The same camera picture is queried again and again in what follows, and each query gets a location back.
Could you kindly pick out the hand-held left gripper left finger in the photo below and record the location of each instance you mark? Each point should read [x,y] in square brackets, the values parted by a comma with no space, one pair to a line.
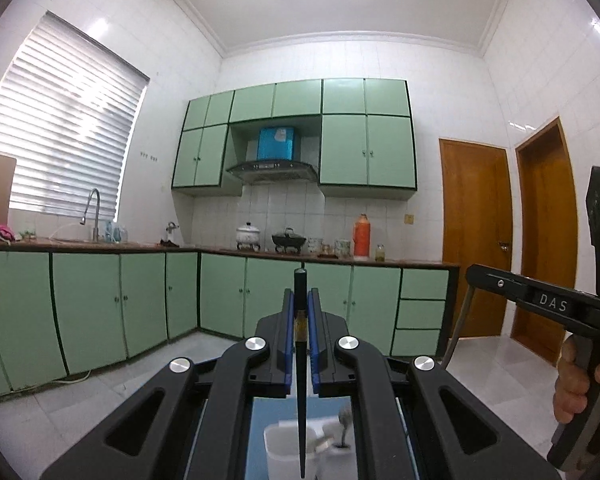
[290,340]

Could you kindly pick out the red cloth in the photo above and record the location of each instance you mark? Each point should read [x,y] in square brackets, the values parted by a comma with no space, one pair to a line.
[3,232]

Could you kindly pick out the white window blinds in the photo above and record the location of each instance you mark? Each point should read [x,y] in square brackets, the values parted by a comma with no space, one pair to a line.
[65,135]

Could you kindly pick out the blue film hood chimney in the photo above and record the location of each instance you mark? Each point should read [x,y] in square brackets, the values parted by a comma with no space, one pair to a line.
[276,144]

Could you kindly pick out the person's right hand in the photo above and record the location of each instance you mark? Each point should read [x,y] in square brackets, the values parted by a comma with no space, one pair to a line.
[570,380]

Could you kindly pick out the black wok with lid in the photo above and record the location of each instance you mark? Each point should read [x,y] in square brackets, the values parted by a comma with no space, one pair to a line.
[289,240]

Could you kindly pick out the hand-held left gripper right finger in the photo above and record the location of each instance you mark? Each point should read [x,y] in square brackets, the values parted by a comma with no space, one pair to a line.
[314,360]

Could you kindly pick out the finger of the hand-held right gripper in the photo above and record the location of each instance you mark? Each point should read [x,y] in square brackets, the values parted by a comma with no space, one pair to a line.
[500,290]

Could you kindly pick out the row of wall hooks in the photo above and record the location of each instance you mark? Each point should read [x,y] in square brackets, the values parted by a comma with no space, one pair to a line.
[148,155]

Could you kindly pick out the steel kitchen faucet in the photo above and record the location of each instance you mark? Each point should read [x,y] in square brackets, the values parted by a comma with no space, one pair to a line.
[96,210]

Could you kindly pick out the small yellow-filled jar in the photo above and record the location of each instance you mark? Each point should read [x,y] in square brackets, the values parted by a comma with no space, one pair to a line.
[379,254]

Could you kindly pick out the range hood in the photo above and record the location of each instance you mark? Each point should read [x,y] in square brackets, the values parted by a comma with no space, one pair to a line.
[272,171]

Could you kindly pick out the bottles beside faucet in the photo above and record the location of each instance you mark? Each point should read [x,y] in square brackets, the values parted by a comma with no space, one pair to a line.
[116,232]

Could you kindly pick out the blue tablecloth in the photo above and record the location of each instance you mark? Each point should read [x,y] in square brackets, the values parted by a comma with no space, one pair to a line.
[270,410]

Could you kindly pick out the green lower kitchen cabinets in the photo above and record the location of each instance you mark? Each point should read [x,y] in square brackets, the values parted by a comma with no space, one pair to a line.
[145,305]

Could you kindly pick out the black chopstick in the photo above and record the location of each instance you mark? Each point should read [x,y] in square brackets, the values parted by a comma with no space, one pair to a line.
[301,410]

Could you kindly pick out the orange thermos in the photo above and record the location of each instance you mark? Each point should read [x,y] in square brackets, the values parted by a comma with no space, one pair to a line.
[362,240]

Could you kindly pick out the white plastic utensil container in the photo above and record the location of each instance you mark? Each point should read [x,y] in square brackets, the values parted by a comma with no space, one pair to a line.
[337,465]
[280,452]

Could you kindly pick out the green upper wall cabinets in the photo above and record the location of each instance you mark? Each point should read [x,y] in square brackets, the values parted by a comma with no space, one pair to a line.
[370,150]

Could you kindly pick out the glass jar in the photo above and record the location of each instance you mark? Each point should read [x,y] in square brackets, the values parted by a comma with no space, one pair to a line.
[315,246]
[343,248]

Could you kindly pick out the white cooking pot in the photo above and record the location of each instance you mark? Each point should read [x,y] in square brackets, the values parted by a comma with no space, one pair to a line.
[247,236]

